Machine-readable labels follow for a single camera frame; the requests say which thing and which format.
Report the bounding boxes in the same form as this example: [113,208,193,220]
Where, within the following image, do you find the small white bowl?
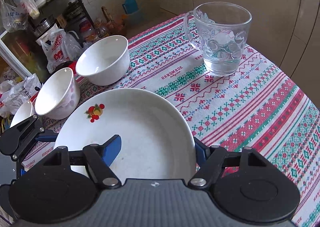
[10,101,35,128]

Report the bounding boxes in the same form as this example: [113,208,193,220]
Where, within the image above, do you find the white bowl pink flowers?
[35,67,80,120]

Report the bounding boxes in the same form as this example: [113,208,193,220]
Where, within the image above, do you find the white ceramic bowl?
[75,35,130,86]

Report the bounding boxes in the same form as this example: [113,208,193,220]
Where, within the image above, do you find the patterned red green tablecloth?
[22,13,320,227]

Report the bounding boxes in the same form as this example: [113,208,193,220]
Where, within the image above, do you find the white red plastic bag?
[40,29,83,74]

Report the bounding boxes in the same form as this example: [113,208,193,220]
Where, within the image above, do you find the clear glass mug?
[183,2,252,77]

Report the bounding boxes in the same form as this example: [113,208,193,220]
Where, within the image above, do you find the blue thermos jug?
[122,0,139,14]

